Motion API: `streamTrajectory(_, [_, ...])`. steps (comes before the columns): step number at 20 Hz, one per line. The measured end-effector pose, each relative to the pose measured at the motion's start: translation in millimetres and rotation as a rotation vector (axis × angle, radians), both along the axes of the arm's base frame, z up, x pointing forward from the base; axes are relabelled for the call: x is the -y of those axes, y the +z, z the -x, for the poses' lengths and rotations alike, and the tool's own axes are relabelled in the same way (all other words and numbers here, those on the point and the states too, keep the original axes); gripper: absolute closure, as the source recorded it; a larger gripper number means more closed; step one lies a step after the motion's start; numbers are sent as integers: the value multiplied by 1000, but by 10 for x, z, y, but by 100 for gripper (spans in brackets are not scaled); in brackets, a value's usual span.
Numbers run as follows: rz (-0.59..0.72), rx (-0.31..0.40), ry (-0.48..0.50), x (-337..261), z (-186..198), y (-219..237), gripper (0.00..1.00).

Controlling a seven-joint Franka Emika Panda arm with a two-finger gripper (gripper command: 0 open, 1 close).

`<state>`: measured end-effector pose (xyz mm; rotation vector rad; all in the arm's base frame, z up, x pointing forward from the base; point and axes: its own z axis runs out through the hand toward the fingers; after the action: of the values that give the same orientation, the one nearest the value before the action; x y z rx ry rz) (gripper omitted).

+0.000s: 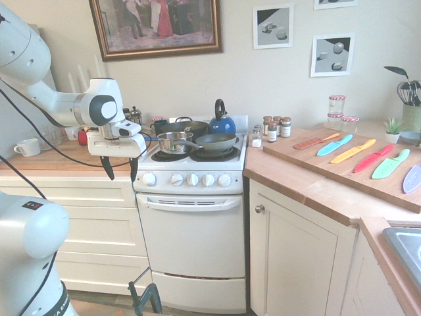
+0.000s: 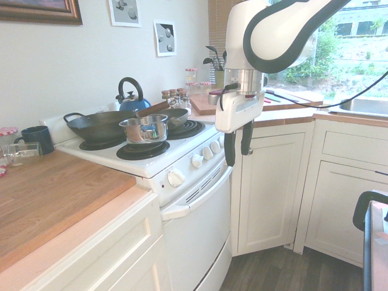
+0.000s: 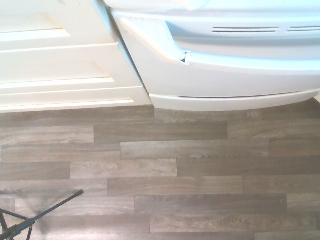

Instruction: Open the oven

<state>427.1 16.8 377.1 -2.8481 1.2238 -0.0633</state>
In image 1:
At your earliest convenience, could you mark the large wooden cutting board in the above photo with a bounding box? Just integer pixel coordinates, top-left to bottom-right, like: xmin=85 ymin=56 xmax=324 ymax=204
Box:
xmin=262 ymin=126 xmax=421 ymax=214

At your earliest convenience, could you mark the black whisk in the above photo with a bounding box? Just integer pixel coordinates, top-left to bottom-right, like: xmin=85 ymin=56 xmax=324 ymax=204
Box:
xmin=396 ymin=81 xmax=413 ymax=105

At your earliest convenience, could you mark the white oven door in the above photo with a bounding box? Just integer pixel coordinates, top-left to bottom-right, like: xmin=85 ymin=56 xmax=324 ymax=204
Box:
xmin=136 ymin=192 xmax=247 ymax=279

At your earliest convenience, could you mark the grey shapes print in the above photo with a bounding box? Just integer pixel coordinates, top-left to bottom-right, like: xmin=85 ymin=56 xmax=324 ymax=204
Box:
xmin=313 ymin=0 xmax=359 ymax=11

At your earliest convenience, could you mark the blue grey bowl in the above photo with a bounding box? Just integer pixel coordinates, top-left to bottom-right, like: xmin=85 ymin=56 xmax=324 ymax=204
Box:
xmin=398 ymin=130 xmax=421 ymax=145

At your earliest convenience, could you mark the steel sink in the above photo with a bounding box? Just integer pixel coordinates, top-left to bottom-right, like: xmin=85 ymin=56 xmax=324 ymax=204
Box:
xmin=382 ymin=226 xmax=421 ymax=292

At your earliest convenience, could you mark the yellow sheathed knife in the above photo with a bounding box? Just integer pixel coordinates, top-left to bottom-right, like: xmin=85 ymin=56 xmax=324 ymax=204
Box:
xmin=330 ymin=138 xmax=377 ymax=165

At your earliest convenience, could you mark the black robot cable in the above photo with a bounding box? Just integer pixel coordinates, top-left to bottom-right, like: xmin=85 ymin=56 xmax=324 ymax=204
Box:
xmin=0 ymin=88 xmax=157 ymax=316

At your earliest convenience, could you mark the tall checkered lid glass jar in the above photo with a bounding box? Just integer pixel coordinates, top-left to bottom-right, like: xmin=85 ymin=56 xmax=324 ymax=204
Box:
xmin=328 ymin=94 xmax=347 ymax=115

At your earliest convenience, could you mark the steel saucepan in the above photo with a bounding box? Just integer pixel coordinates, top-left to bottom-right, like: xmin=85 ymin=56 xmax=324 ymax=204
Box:
xmin=156 ymin=131 xmax=205 ymax=155

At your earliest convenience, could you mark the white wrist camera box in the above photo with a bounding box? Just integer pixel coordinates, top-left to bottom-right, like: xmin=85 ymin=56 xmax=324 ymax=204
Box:
xmin=112 ymin=119 xmax=143 ymax=138

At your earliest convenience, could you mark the dark wok pan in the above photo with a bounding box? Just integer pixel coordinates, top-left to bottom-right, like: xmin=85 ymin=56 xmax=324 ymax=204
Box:
xmin=159 ymin=117 xmax=210 ymax=137

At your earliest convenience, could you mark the white stove bottom drawer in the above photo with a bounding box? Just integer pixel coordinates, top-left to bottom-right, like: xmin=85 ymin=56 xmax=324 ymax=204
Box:
xmin=151 ymin=270 xmax=247 ymax=315

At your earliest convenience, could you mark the blue kettle black handle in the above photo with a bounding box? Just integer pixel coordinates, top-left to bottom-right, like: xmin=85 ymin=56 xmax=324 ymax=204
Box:
xmin=208 ymin=98 xmax=237 ymax=136

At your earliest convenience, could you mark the green sheathed knife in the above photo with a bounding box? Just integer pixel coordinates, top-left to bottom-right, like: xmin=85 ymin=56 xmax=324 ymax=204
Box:
xmin=371 ymin=148 xmax=411 ymax=180

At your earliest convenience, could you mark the white corner cabinet door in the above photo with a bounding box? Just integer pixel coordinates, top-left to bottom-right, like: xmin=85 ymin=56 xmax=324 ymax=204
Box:
xmin=249 ymin=178 xmax=358 ymax=316

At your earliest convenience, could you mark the black clamp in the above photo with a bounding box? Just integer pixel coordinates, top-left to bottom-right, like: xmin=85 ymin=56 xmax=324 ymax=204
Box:
xmin=128 ymin=280 xmax=163 ymax=316

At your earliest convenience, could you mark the white coffee cup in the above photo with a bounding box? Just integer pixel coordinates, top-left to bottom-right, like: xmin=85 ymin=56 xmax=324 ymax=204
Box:
xmin=12 ymin=138 xmax=41 ymax=157

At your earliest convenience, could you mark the grey cubes sphere print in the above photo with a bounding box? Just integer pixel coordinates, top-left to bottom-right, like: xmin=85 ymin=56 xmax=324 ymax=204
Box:
xmin=310 ymin=32 xmax=356 ymax=78

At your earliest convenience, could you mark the clear drinking glass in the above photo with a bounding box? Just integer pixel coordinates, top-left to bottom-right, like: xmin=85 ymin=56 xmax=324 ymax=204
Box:
xmin=39 ymin=124 xmax=62 ymax=151

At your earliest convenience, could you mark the grey frying pan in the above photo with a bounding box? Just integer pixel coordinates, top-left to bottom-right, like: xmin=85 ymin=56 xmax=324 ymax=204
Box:
xmin=195 ymin=132 xmax=238 ymax=151

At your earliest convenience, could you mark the small succulent white pot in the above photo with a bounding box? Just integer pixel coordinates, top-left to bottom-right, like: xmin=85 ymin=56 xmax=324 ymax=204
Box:
xmin=384 ymin=117 xmax=408 ymax=144

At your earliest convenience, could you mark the white drawer cabinet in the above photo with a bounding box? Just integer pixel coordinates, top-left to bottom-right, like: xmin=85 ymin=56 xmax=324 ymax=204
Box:
xmin=0 ymin=175 xmax=153 ymax=296

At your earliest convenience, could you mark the gold framed painting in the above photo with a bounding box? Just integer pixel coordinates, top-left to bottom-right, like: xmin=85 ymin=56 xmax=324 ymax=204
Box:
xmin=88 ymin=0 xmax=224 ymax=63

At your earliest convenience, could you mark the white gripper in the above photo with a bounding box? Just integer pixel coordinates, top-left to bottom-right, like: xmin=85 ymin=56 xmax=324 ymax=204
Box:
xmin=86 ymin=130 xmax=148 ymax=182

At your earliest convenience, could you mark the glass french press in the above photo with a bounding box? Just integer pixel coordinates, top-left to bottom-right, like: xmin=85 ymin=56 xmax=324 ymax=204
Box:
xmin=128 ymin=105 xmax=143 ymax=126

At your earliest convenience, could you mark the short checkered lid glass jar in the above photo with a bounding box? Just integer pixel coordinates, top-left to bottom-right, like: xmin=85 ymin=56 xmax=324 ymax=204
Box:
xmin=327 ymin=112 xmax=345 ymax=130
xmin=341 ymin=115 xmax=360 ymax=134

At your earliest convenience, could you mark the lilac sheathed knife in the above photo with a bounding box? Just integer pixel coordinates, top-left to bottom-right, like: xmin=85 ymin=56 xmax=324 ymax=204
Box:
xmin=403 ymin=165 xmax=421 ymax=195

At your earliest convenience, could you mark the white under sink cabinet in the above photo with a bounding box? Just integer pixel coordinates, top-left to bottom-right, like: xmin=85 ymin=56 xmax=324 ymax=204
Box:
xmin=338 ymin=226 xmax=412 ymax=316

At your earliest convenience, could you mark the grey cube sphere print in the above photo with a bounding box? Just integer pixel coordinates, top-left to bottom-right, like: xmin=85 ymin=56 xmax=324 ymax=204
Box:
xmin=252 ymin=3 xmax=295 ymax=51

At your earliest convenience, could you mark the dark blue mug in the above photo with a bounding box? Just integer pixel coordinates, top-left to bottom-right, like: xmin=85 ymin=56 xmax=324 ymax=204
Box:
xmin=150 ymin=119 xmax=169 ymax=136

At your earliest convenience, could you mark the green utensil holder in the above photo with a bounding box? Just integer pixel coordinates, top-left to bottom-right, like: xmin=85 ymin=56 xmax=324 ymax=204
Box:
xmin=402 ymin=103 xmax=421 ymax=133

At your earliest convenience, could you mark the orange sheathed knife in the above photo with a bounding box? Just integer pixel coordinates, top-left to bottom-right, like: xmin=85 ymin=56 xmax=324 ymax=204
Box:
xmin=293 ymin=132 xmax=341 ymax=151

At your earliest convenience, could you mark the red sheathed knife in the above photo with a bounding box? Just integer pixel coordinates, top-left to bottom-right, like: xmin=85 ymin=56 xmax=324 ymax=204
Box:
xmin=353 ymin=144 xmax=395 ymax=174

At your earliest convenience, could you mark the white electric stove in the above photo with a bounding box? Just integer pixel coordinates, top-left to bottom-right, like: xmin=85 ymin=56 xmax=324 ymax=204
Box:
xmin=132 ymin=115 xmax=249 ymax=315

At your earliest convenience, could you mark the blue sheathed knife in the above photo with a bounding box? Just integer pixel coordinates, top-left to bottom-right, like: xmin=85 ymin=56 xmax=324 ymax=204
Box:
xmin=316 ymin=134 xmax=354 ymax=157

